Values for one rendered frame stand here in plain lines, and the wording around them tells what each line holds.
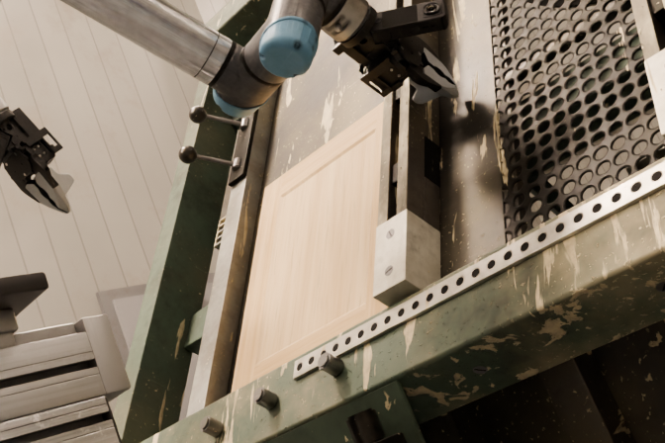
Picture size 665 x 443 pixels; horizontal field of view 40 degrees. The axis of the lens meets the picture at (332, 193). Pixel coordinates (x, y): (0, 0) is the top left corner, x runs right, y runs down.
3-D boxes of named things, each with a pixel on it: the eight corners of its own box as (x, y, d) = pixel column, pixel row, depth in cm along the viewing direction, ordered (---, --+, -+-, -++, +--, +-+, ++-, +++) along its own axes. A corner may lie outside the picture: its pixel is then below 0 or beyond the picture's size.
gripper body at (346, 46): (388, 69, 149) (332, 26, 143) (427, 40, 144) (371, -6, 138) (387, 101, 144) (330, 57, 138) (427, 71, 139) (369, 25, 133)
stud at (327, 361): (332, 380, 126) (315, 371, 125) (332, 364, 128) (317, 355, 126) (344, 373, 125) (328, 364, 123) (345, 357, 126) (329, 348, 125)
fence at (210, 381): (204, 430, 155) (185, 420, 154) (270, 65, 219) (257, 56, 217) (222, 420, 152) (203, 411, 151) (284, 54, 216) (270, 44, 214)
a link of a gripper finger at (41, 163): (62, 180, 168) (29, 143, 167) (56, 184, 167) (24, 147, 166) (51, 192, 171) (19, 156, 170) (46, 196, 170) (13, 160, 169)
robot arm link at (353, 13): (351, -25, 136) (347, 9, 131) (373, -6, 138) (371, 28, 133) (318, 5, 140) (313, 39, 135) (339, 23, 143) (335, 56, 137)
